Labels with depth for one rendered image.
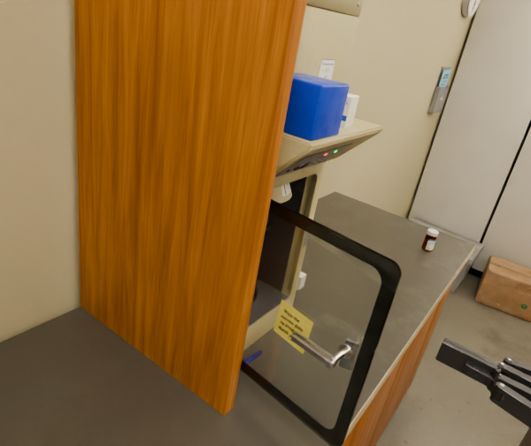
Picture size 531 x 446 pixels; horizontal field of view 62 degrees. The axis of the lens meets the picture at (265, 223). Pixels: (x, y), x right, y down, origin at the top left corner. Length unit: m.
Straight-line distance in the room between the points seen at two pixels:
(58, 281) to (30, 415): 0.34
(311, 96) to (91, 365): 0.73
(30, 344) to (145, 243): 0.37
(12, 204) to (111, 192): 0.20
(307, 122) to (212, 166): 0.17
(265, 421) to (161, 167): 0.55
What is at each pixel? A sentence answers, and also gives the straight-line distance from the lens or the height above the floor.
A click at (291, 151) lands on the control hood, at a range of 0.74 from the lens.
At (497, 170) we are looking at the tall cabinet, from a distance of 3.82.
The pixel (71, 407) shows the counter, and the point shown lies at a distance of 1.00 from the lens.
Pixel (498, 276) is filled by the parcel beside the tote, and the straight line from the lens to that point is 3.64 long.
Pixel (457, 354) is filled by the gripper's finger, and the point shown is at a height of 1.32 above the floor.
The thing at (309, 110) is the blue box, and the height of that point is 1.56.
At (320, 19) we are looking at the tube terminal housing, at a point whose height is 1.69.
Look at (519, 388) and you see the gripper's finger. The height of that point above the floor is 1.33.
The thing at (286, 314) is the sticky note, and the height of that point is 1.19.
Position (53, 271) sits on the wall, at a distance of 1.18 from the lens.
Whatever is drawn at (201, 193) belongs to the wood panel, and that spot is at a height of 1.39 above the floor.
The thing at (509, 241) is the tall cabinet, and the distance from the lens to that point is 3.94.
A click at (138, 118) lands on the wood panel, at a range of 0.87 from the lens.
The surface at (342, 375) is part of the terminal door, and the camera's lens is 0.81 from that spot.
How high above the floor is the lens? 1.68
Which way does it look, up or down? 25 degrees down
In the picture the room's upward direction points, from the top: 10 degrees clockwise
